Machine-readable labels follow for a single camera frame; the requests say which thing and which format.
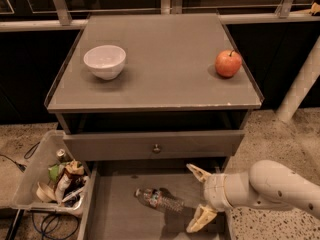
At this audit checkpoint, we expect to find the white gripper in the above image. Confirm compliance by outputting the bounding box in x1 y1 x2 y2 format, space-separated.
186 164 232 233

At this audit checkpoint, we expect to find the clear plastic water bottle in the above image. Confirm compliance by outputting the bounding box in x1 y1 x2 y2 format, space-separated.
134 188 184 213

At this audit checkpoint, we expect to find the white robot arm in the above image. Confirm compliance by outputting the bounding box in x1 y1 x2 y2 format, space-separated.
186 160 320 233

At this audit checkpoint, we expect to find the grey open middle drawer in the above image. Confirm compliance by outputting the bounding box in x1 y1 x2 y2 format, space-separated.
77 159 232 240

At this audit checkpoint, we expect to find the grey upper drawer with knob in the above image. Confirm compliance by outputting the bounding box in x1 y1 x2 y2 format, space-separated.
63 130 244 161

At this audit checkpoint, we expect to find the brown white bottle in bin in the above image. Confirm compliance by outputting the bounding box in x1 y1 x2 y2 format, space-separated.
54 160 84 204

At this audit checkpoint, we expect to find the grey cabinet counter top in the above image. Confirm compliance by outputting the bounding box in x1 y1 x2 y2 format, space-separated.
46 14 263 113

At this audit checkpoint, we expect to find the red apple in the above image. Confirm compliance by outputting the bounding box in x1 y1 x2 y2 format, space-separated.
215 50 242 78

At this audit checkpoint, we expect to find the metal can in bin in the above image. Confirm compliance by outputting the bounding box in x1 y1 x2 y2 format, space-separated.
56 149 70 162

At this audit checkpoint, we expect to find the clear plastic bin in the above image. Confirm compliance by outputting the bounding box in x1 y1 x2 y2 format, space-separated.
11 130 85 217

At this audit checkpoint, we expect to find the green item in bin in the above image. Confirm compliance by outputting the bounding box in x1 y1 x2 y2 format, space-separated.
48 165 60 182

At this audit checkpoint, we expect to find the white cup in bin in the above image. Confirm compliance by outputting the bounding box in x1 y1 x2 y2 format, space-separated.
36 182 56 203

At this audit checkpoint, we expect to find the white diagonal pole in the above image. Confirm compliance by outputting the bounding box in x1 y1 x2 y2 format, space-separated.
276 45 320 122

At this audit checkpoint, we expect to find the white ceramic bowl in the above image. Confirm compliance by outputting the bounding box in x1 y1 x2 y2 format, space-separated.
83 45 126 80

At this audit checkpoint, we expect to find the metal railing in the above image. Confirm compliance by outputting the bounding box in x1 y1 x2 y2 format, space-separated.
0 0 319 32

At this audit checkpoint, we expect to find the blue cable on floor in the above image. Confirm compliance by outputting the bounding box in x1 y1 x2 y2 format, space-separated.
31 211 81 240

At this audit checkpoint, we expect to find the black cable on floor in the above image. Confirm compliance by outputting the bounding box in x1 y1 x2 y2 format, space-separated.
0 141 41 172

